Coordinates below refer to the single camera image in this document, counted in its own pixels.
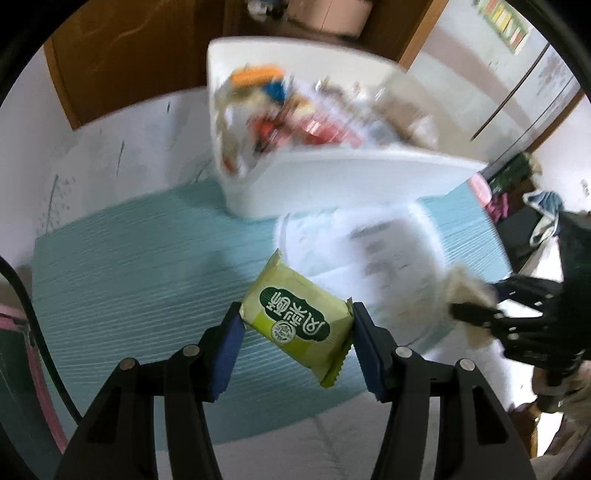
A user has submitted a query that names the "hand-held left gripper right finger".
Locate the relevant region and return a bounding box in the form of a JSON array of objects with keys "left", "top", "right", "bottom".
[{"left": 346, "top": 300, "right": 539, "bottom": 480}]

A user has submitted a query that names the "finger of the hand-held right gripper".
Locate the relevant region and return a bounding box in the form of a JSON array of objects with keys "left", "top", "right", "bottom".
[
  {"left": 450, "top": 302, "right": 550, "bottom": 342},
  {"left": 492, "top": 276, "right": 561, "bottom": 310}
]

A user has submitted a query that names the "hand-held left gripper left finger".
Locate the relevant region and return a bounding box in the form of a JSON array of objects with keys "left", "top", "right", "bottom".
[{"left": 53, "top": 302, "right": 245, "bottom": 480}]

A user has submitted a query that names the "green snack packet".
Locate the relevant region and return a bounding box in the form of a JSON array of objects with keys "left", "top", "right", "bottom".
[{"left": 240, "top": 248, "right": 355, "bottom": 388}]

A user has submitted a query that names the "large translucent labelled packet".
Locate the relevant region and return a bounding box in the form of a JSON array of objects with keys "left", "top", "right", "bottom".
[{"left": 274, "top": 205, "right": 499, "bottom": 352}]

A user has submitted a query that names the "white plastic box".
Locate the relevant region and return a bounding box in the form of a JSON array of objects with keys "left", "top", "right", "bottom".
[{"left": 206, "top": 37, "right": 490, "bottom": 219}]

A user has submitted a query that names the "clear nut snack packet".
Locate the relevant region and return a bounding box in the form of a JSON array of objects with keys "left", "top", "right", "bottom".
[{"left": 369, "top": 88, "right": 439, "bottom": 148}]

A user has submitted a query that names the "clear red-edged nut packet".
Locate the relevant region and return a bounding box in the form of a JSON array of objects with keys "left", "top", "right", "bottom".
[{"left": 247, "top": 115, "right": 287, "bottom": 153}]

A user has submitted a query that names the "red and white snack packet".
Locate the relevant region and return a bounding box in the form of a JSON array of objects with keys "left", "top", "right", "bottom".
[{"left": 295, "top": 113, "right": 365, "bottom": 148}]

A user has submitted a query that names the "black bag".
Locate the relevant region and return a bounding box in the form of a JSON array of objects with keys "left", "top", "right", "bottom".
[{"left": 496, "top": 208, "right": 561, "bottom": 264}]

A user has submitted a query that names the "blue and white cloth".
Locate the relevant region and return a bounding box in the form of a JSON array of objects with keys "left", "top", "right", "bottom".
[{"left": 522, "top": 189, "right": 566, "bottom": 247}]

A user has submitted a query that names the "pink toy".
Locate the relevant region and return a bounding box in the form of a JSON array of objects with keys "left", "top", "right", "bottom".
[{"left": 485, "top": 194, "right": 511, "bottom": 224}]

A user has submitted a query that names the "pink plastic stool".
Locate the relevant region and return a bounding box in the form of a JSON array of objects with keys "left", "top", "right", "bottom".
[{"left": 466, "top": 175, "right": 492, "bottom": 206}]

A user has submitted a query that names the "teal striped table mat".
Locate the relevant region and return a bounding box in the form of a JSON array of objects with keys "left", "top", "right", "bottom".
[{"left": 32, "top": 178, "right": 513, "bottom": 450}]

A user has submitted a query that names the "dark green object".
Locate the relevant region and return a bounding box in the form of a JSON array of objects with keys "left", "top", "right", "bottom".
[{"left": 489, "top": 152, "right": 539, "bottom": 195}]

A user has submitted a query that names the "pale striped wardrobe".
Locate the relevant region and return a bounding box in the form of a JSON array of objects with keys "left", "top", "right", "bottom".
[{"left": 406, "top": 0, "right": 587, "bottom": 162}]

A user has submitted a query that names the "pink-framed green chalkboard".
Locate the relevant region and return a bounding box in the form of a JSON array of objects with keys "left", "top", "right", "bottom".
[{"left": 0, "top": 265, "right": 70, "bottom": 462}]

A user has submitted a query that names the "tree-printed tablecloth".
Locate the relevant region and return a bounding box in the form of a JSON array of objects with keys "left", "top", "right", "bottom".
[{"left": 34, "top": 85, "right": 546, "bottom": 480}]

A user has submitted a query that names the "wooden door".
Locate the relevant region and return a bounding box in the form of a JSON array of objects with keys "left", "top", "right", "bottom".
[{"left": 44, "top": 0, "right": 232, "bottom": 132}]

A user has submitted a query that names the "pink plastic basket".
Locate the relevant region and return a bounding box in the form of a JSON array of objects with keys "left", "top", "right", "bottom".
[{"left": 286, "top": 0, "right": 374, "bottom": 40}]

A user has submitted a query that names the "black cable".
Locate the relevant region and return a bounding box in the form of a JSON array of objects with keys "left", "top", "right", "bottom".
[{"left": 0, "top": 254, "right": 84, "bottom": 423}]

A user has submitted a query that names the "wall poster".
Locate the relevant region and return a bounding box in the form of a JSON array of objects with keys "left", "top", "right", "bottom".
[{"left": 473, "top": 0, "right": 529, "bottom": 54}]

